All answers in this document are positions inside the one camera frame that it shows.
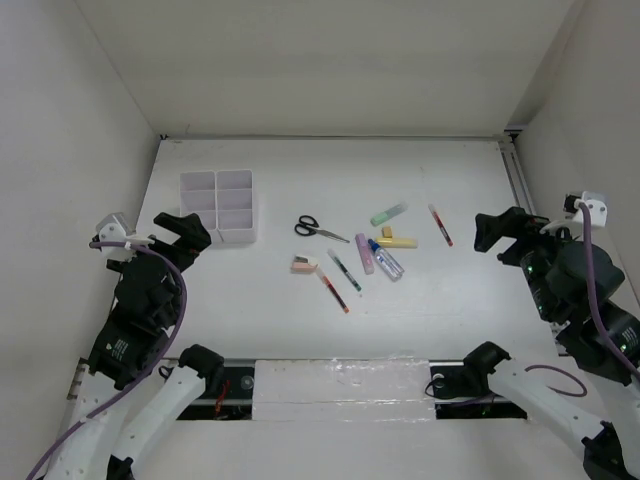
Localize aluminium rail right side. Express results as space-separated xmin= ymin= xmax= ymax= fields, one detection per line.
xmin=498 ymin=132 xmax=536 ymax=214

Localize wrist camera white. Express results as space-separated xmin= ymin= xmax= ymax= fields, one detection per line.
xmin=96 ymin=212 xmax=152 ymax=261
xmin=540 ymin=191 xmax=608 ymax=235

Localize green highlighter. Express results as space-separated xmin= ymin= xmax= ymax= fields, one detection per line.
xmin=370 ymin=202 xmax=408 ymax=226

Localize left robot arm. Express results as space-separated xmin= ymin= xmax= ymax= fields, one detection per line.
xmin=28 ymin=213 xmax=224 ymax=479

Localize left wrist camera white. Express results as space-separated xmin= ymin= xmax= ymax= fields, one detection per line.
xmin=96 ymin=212 xmax=152 ymax=261

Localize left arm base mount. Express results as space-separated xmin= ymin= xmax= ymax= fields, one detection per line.
xmin=157 ymin=353 xmax=255 ymax=421

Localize pink white stapler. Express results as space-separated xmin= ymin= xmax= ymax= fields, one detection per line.
xmin=290 ymin=255 xmax=319 ymax=274

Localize white six-compartment organizer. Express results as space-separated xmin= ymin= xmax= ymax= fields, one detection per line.
xmin=179 ymin=169 xmax=258 ymax=245

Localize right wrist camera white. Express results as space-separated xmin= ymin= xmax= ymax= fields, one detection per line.
xmin=540 ymin=191 xmax=608 ymax=235

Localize red gel pen long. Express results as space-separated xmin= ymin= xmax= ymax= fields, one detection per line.
xmin=316 ymin=269 xmax=349 ymax=313

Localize yellow highlighter body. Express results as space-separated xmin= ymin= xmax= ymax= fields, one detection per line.
xmin=375 ymin=237 xmax=418 ymax=249

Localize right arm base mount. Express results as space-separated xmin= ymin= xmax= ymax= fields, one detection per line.
xmin=424 ymin=361 xmax=528 ymax=420

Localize clear blue-capped glue bottle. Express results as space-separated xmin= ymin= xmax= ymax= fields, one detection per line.
xmin=367 ymin=239 xmax=404 ymax=281

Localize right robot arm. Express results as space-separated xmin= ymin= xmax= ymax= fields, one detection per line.
xmin=462 ymin=200 xmax=639 ymax=479

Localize black-handled scissors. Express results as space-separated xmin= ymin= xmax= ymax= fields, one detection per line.
xmin=294 ymin=215 xmax=349 ymax=243

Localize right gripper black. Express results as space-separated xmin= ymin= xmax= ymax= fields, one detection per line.
xmin=474 ymin=204 xmax=585 ymax=319

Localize pink highlighter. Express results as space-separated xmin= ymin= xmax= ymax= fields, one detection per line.
xmin=355 ymin=233 xmax=375 ymax=275

